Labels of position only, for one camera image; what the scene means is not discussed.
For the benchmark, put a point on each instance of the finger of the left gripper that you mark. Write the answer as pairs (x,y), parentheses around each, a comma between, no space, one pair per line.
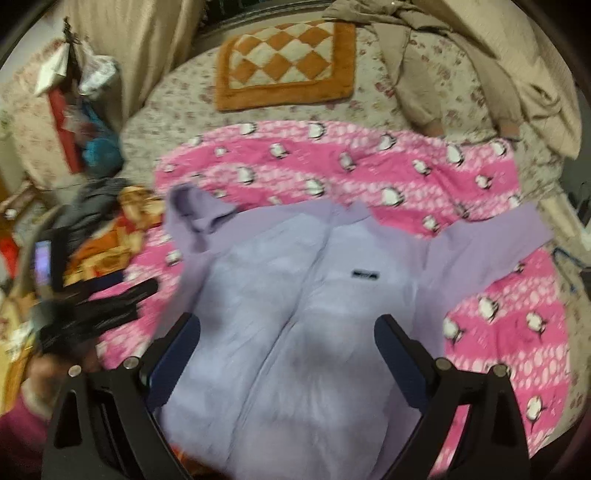
(129,297)
(69,326)

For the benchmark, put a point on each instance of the white hanging bag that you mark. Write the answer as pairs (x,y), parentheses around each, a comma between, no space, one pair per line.
(53,71)

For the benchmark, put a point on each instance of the grey dark garment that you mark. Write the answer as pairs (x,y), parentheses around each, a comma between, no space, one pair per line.
(95,205)

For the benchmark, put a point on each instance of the floral bed quilt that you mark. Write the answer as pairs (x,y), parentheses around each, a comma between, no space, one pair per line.
(537,321)

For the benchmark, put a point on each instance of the left hand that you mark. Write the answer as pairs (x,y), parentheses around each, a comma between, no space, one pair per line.
(46,375)

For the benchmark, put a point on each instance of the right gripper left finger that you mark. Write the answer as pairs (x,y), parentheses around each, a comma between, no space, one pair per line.
(103,424)

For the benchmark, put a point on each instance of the orange yellow satin cloth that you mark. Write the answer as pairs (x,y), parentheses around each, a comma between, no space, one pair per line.
(111,250)

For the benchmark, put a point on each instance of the pink penguin blanket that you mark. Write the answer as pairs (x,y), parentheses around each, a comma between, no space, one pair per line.
(410,182)

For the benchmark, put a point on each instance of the beige garment on bed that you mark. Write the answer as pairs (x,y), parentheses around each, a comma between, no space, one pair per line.
(393,23)

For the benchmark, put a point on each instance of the orange checkered cushion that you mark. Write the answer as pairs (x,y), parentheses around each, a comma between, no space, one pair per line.
(287,64)

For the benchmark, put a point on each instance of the cream quilted blanket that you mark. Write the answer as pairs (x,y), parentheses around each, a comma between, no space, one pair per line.
(542,78)

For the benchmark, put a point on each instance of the red hanging item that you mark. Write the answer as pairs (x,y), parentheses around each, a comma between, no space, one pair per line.
(72,153)

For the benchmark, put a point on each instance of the lavender purple jacket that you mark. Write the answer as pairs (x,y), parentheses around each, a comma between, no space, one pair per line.
(286,381)

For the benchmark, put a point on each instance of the blue plastic bag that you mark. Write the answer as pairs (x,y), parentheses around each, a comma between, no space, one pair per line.
(101,154)

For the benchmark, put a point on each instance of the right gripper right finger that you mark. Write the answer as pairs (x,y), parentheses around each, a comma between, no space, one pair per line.
(493,443)

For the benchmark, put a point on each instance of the beige curtain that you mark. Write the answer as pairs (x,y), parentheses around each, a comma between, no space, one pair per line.
(148,39)

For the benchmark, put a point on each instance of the magenta sleeve forearm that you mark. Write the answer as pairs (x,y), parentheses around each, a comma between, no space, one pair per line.
(23,437)

